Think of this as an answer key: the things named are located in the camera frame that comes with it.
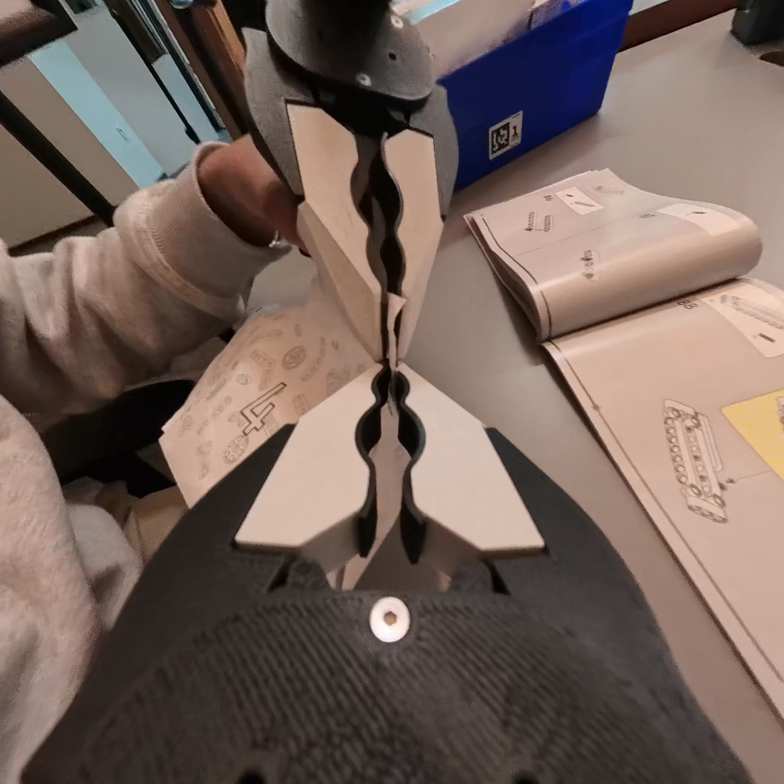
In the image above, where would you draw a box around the black battery charging case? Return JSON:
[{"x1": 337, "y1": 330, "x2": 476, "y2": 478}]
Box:
[{"x1": 732, "y1": 0, "x2": 784, "y2": 45}]

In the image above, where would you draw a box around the person's left hand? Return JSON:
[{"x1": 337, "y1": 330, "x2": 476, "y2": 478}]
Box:
[{"x1": 198, "y1": 134, "x2": 308, "y2": 253}]

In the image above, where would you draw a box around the person's left forearm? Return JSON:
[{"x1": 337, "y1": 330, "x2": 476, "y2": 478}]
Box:
[{"x1": 0, "y1": 144, "x2": 295, "y2": 417}]

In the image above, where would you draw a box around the instruction booklet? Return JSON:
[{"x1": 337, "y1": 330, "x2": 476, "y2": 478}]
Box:
[{"x1": 463, "y1": 168, "x2": 784, "y2": 717}]

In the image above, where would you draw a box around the white paper parts bag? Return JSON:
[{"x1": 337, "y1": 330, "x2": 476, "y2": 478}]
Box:
[
  {"x1": 159, "y1": 294, "x2": 405, "y2": 589},
  {"x1": 392, "y1": 0, "x2": 589, "y2": 44}
]

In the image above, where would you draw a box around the blue plastic bin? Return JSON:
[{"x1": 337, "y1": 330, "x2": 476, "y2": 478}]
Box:
[{"x1": 438, "y1": 0, "x2": 635, "y2": 191}]

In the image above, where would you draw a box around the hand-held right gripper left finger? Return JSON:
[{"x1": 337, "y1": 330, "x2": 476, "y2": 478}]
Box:
[{"x1": 234, "y1": 364, "x2": 393, "y2": 575}]

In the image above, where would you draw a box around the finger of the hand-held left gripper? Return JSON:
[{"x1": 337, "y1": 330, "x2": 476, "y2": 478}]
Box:
[
  {"x1": 285, "y1": 101, "x2": 393, "y2": 361},
  {"x1": 367, "y1": 127, "x2": 444, "y2": 362}
]

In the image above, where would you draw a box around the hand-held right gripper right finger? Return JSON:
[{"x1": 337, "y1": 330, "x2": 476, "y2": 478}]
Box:
[{"x1": 393, "y1": 366, "x2": 546, "y2": 590}]

